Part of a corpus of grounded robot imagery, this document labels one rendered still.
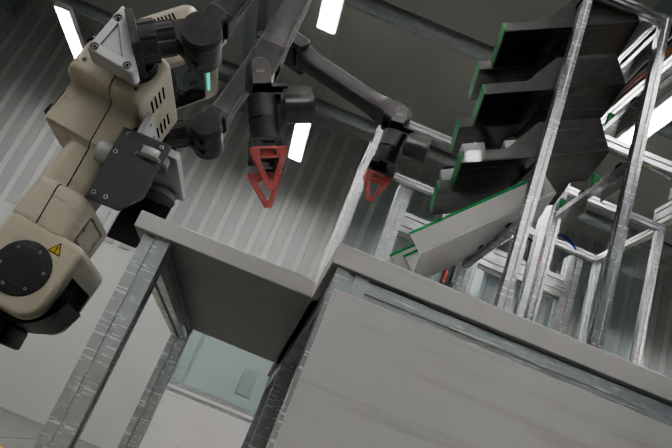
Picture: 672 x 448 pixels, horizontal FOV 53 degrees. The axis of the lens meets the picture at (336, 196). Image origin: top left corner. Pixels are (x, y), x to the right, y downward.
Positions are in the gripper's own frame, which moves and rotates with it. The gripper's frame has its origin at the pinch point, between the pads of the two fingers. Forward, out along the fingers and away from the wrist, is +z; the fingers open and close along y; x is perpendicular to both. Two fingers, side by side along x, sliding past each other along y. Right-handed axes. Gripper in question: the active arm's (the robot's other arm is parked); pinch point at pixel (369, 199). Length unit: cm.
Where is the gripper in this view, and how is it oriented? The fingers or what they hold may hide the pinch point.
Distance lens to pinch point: 167.6
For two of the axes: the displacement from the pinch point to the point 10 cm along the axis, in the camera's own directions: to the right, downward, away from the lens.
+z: -3.4, 8.6, -3.8
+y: -1.5, 3.5, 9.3
